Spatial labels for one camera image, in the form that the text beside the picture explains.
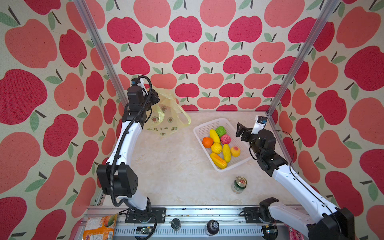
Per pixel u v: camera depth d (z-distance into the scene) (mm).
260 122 638
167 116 1016
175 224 638
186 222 765
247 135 680
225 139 981
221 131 1014
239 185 744
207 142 968
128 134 508
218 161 885
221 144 981
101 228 682
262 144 569
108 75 958
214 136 997
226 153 927
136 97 581
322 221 385
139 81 676
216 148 930
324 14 719
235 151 930
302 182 472
